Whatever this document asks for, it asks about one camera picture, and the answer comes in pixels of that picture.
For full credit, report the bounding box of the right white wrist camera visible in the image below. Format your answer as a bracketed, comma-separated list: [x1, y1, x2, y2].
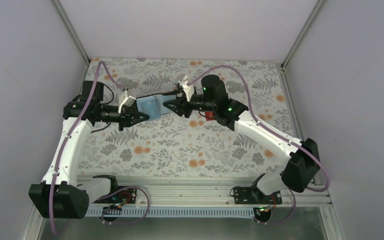
[175, 74, 196, 102]

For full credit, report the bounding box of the black leather card holder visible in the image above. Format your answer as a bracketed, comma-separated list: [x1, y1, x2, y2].
[136, 93, 176, 121]

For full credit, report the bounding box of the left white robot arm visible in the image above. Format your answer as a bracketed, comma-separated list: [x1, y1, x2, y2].
[28, 80, 150, 219]

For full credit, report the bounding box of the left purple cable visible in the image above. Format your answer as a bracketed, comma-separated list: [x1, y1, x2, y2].
[48, 60, 150, 236]

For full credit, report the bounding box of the purple cable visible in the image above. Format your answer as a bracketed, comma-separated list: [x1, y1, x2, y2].
[186, 65, 331, 226]
[48, 60, 150, 236]

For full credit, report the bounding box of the floral table mat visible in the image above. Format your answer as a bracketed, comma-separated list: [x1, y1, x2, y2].
[79, 57, 294, 178]

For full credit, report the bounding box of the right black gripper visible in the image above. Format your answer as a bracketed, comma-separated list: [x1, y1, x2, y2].
[162, 90, 216, 119]

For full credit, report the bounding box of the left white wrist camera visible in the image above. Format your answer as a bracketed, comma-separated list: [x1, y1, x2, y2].
[118, 89, 137, 114]

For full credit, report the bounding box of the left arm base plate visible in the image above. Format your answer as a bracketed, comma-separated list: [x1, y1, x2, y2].
[93, 186, 138, 205]

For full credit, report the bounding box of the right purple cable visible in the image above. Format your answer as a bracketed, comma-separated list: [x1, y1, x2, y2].
[186, 65, 331, 226]

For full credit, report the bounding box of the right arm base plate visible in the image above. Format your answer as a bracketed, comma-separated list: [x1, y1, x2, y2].
[229, 186, 283, 205]

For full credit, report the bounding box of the aluminium rail frame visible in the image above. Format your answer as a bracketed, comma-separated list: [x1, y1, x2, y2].
[116, 175, 332, 207]

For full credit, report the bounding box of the white slotted cable duct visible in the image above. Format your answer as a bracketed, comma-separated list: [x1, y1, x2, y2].
[44, 206, 257, 219]

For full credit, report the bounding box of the red credit card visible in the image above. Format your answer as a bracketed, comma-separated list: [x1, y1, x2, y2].
[204, 111, 215, 121]

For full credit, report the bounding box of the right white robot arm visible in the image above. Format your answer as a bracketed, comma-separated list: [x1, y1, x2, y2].
[163, 74, 320, 204]

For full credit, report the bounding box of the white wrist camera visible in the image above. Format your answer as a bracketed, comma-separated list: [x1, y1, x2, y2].
[118, 89, 137, 114]
[175, 74, 196, 102]

